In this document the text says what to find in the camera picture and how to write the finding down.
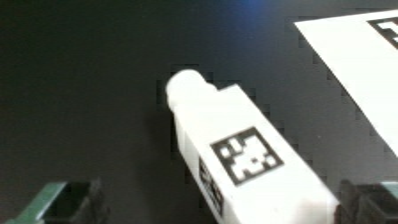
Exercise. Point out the white marker sheet with tags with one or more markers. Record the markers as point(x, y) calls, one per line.
point(355, 41)

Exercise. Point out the white table leg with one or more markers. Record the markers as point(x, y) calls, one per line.
point(259, 183)

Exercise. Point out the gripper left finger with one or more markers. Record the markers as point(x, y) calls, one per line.
point(67, 204)

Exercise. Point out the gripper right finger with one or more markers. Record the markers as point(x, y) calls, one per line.
point(369, 203)

